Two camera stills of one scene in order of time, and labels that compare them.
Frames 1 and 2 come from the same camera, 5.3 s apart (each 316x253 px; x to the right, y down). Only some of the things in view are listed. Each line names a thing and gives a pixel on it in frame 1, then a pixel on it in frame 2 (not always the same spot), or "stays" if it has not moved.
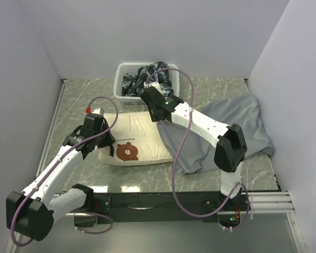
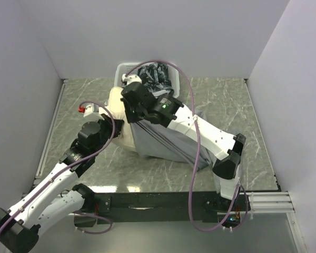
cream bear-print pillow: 138,140 -> 115,108
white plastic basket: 124,68 stays
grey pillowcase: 191,152 -> 163,143
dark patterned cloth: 132,85 stays
